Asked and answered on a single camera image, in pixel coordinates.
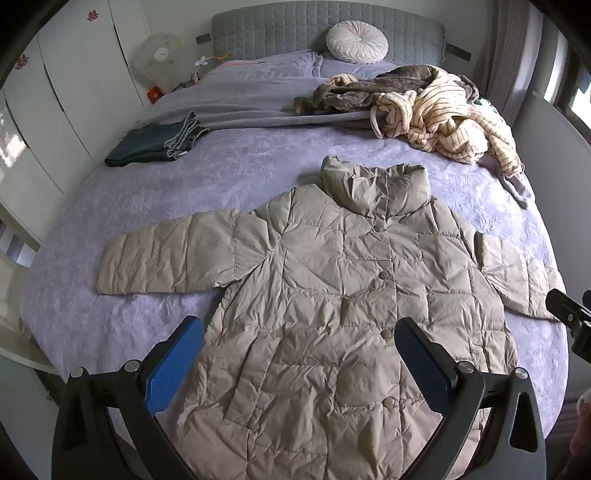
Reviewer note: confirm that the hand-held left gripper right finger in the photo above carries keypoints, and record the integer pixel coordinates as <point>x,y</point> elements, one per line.
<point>422,364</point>

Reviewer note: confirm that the window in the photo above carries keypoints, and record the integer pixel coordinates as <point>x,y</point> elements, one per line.
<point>570,78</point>

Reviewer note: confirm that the bed with purple cover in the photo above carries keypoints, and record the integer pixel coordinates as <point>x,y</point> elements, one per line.
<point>152,207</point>

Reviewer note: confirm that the folded blue jeans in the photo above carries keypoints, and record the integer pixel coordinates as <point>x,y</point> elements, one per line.
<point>150,143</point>

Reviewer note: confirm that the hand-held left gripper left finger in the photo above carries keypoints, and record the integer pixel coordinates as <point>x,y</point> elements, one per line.
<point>175,360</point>

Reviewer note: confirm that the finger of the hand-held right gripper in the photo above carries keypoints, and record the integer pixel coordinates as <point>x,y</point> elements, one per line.
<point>568,309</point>

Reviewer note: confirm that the beige puffer jacket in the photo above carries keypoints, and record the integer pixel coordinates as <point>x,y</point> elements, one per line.
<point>332,295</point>

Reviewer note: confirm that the cream striped robe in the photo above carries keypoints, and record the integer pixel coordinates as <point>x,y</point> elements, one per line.
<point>443,115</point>

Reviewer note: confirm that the light curtain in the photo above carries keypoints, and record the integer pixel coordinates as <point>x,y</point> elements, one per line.
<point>512,46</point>

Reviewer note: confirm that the person's right forearm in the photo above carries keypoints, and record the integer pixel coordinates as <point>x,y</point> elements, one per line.
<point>582,429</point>

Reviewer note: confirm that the white electric fan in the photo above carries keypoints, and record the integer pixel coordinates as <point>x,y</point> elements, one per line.
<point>158,57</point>

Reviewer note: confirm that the grey quilted headboard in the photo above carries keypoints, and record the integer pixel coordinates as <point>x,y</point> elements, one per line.
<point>277,27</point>

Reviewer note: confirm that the small red box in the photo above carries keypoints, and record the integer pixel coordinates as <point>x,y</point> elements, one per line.
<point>154,94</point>

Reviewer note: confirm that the round white cushion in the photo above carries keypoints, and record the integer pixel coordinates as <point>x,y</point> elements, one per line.
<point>356,41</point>

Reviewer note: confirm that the white wardrobe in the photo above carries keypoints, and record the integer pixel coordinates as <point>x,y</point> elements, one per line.
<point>60,92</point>

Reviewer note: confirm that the brown fluffy garment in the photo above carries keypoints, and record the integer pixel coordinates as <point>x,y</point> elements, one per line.
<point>341,94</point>

